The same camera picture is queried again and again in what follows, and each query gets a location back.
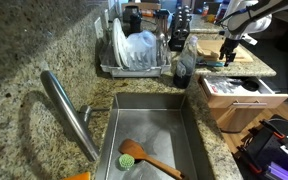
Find wooden drawer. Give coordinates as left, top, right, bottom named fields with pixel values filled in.
left=198, top=75, right=288, bottom=110

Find wooden cabinet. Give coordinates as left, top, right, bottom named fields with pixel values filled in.
left=213, top=106, right=272, bottom=134

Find stainless steel sink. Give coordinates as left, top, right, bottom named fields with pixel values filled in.
left=94, top=92, right=216, bottom=180

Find green scrubber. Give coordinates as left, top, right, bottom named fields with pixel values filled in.
left=117, top=153, right=136, bottom=171

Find light wooden spatula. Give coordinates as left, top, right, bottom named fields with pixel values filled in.
left=117, top=138, right=186, bottom=180

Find black water bottle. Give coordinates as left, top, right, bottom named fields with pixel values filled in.
left=129, top=11, right=143, bottom=35

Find black round pan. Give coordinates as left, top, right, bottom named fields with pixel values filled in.
left=241, top=79, right=261, bottom=93

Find clear plastic container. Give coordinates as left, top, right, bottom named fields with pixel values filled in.
left=125, top=29, right=158, bottom=72

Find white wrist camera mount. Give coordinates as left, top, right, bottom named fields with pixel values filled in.
left=241, top=32, right=260, bottom=47

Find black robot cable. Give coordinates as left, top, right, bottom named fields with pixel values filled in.
left=216, top=0, right=287, bottom=26

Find dish soap bottle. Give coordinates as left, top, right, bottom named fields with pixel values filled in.
left=172, top=35, right=199, bottom=90

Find small wooden cutting board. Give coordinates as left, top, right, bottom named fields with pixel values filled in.
left=196, top=39, right=246, bottom=61

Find blue utensil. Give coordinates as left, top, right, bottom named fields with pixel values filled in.
left=196, top=58, right=226, bottom=68

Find orange sponge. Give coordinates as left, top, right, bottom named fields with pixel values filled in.
left=61, top=171, right=92, bottom=180

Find white dish rack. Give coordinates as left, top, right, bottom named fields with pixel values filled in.
left=99, top=34, right=173, bottom=79

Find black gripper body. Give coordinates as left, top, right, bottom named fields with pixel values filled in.
left=221, top=36, right=242, bottom=56

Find steel drawer handle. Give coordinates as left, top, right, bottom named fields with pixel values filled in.
left=231, top=101, right=269, bottom=108

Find large wooden cutting board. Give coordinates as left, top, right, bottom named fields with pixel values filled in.
left=195, top=39, right=255, bottom=64

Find white plate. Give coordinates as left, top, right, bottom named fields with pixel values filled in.
left=111, top=17, right=124, bottom=68
left=117, top=22, right=131, bottom=70

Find steel gooseneck faucet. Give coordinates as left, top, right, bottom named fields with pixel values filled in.
left=39, top=69, right=102, bottom=163

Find black knife block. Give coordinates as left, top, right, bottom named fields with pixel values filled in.
left=167, top=5, right=193, bottom=52

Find black kitchen scissors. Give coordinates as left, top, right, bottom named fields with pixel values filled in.
left=173, top=29, right=189, bottom=40

